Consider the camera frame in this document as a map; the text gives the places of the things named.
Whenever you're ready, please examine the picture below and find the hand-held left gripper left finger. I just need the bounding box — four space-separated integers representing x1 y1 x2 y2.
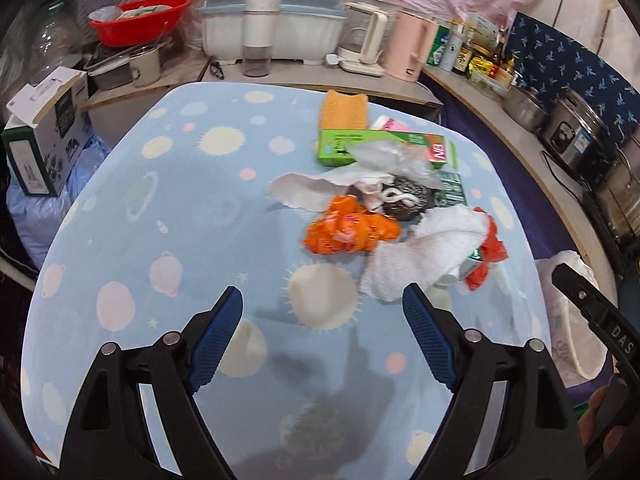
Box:
59 286 244 480

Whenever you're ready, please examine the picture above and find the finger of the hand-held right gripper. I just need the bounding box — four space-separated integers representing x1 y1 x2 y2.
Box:
551 262 640 391

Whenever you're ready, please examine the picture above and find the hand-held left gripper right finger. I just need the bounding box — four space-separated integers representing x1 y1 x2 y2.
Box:
402 282 587 480

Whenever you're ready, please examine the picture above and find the trash can with white liner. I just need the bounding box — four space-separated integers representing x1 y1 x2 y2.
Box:
535 249 612 382

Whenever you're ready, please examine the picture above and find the white paper towel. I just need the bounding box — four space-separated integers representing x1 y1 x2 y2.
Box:
359 206 490 304

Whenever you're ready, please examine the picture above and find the red plastic wrapper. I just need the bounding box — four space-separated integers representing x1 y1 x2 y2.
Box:
464 206 507 291

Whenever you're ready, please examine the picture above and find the orange plastic wrapper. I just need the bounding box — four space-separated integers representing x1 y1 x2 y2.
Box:
301 194 402 257

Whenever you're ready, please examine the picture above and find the steel wool scrubber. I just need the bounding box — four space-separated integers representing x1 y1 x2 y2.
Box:
377 175 438 222

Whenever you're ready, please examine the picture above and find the green milk carton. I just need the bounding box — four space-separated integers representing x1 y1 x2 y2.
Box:
434 171 469 207

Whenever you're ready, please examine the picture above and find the white tissue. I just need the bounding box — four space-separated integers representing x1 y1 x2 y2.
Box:
266 167 393 212

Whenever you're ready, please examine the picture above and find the clear plastic bag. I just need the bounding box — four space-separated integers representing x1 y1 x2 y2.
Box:
350 141 443 188

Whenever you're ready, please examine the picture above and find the green cardboard box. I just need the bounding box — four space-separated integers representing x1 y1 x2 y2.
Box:
316 128 459 170

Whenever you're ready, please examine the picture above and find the large steel steamer pot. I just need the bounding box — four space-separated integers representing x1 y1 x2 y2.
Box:
592 132 640 261

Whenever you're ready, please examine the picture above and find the blue planet print tablecloth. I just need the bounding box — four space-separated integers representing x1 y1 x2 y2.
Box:
20 82 553 480

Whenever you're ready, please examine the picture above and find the steel rice cooker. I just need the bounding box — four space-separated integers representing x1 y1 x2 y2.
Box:
539 87 623 183

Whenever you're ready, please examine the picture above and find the blue plastic bag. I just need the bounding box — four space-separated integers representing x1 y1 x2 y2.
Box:
6 125 113 273

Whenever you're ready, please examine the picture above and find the pink paper cup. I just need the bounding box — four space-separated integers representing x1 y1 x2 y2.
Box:
370 115 418 134

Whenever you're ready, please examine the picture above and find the small steel pot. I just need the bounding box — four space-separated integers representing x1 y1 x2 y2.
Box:
501 85 550 132

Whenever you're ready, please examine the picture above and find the orange sponge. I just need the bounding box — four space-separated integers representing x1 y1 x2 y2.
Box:
321 89 370 132

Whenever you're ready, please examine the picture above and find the blue leaf print curtain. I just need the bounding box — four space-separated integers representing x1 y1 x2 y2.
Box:
507 10 640 126

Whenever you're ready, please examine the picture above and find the row of condiment bottles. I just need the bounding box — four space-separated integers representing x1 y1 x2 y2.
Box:
460 20 518 95

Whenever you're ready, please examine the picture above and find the printed cardboard box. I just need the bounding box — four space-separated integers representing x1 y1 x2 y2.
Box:
1 66 92 197

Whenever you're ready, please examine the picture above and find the white enamel pot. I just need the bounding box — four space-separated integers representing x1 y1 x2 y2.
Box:
129 46 165 88

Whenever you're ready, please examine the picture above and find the steel tray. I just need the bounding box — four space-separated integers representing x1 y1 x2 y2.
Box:
84 52 133 92

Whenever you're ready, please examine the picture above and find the white bottle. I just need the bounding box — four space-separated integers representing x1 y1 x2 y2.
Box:
447 30 468 73

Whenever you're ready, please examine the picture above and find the green tin can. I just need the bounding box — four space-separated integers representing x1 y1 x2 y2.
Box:
425 24 453 70

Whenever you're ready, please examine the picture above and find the pink electric kettle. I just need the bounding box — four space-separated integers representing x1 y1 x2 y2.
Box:
382 9 439 82

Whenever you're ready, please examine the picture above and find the white cardboard carton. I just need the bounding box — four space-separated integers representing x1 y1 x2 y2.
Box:
469 12 505 47

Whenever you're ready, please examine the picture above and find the white electric kettle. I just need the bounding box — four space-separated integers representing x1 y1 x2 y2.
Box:
334 2 390 78

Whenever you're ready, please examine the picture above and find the white dish rack with lid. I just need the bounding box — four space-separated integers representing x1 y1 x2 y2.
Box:
195 0 349 67

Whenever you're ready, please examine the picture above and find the red plastic basin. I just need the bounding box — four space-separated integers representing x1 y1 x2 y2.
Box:
89 0 192 48

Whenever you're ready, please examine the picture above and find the large clear plastic bottle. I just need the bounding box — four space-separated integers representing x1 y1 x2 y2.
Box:
27 0 88 86

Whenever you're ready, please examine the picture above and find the black power cable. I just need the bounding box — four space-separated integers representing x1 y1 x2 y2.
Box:
541 151 587 188

